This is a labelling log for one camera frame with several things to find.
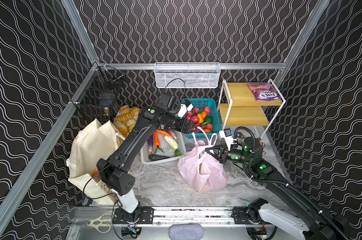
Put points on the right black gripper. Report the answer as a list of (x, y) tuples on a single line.
[(223, 154)]

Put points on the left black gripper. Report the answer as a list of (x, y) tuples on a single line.
[(185, 124)]

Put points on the white plastic vegetable basket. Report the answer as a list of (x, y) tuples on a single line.
[(168, 151)]

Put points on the pink plastic grocery bag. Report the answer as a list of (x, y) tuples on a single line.
[(201, 170)]

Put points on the cream canvas tote bag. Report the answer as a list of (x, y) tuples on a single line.
[(94, 142)]

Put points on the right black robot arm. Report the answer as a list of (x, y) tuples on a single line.
[(309, 221)]

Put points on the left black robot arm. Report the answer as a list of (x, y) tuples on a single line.
[(114, 170)]

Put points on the red apple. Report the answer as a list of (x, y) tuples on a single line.
[(195, 119)]

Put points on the purple eggplant right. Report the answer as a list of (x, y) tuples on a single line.
[(172, 133)]

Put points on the purple eggplant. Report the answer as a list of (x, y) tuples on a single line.
[(172, 133), (150, 142)]

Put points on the yellow pepper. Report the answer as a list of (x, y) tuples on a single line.
[(201, 120)]

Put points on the white green corn cob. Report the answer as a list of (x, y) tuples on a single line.
[(172, 142)]

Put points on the green round fruit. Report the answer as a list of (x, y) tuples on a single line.
[(208, 120)]

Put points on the teal plastic fruit basket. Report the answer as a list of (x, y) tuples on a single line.
[(199, 105)]

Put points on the orange carrot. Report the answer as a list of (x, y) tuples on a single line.
[(159, 139)]

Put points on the purple eggplant left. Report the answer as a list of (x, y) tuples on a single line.
[(150, 142)]

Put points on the dark cucumber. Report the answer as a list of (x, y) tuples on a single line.
[(153, 157)]

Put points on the bun back right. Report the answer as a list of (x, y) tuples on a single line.
[(135, 111)]

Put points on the white wooden two-tier shelf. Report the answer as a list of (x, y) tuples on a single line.
[(238, 107)]

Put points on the small white bun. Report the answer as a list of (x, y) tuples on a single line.
[(130, 122)]

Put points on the striped long bread back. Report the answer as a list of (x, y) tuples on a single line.
[(123, 118)]

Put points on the twisted bun back left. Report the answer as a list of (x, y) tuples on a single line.
[(124, 110)]

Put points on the purple Fox's candy bag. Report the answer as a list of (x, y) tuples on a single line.
[(264, 92)]

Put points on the grey foam pad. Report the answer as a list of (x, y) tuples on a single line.
[(186, 232)]

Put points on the white wire wall basket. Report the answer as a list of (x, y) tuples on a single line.
[(187, 75)]

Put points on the metal base rail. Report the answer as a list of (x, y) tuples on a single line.
[(205, 216)]

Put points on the black wire wall basket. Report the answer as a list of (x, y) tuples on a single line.
[(100, 98)]

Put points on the cream handled scissors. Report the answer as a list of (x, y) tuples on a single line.
[(103, 223)]

